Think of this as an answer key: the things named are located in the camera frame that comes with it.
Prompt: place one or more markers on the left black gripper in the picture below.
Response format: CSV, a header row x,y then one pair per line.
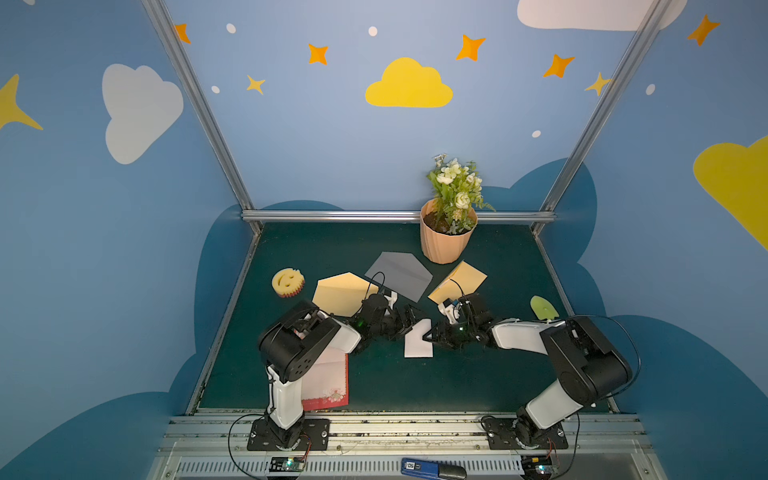
x,y
395,318

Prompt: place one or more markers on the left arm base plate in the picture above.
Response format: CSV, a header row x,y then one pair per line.
x,y
266,435

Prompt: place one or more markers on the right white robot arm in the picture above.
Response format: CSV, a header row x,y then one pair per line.
x,y
588,367

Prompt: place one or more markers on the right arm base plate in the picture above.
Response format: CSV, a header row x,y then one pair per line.
x,y
510,435

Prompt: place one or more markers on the white flower plant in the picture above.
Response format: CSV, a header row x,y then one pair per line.
x,y
457,191

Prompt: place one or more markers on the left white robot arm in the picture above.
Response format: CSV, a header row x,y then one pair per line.
x,y
294,343

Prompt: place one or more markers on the blue floral letter paper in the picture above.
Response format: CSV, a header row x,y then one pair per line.
x,y
415,346

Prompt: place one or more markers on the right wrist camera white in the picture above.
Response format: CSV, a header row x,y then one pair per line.
x,y
452,310

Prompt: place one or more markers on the blue handheld device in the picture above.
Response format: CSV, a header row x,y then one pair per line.
x,y
430,470

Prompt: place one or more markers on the small yellow envelope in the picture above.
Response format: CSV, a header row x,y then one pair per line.
x,y
462,280

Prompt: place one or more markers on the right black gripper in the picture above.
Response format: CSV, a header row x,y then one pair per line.
x,y
452,330

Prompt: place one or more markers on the peach flower pot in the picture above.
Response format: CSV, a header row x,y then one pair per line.
x,y
437,247

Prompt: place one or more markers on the red letter paper flat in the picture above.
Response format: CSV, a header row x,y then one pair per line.
x,y
326,386

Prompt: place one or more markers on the green circuit board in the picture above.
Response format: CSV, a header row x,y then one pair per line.
x,y
537,468
287,465

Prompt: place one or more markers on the left green circuit board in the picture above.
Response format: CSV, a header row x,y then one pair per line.
x,y
287,465

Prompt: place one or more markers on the right green circuit board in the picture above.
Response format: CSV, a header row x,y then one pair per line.
x,y
537,468

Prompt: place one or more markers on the grey envelope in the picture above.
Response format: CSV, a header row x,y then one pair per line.
x,y
401,272

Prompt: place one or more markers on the large yellow envelope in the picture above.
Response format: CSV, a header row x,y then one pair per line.
x,y
343,294

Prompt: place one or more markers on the aluminium front rail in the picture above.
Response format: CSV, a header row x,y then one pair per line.
x,y
372,444

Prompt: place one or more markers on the green toy shovel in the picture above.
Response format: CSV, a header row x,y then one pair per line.
x,y
543,309

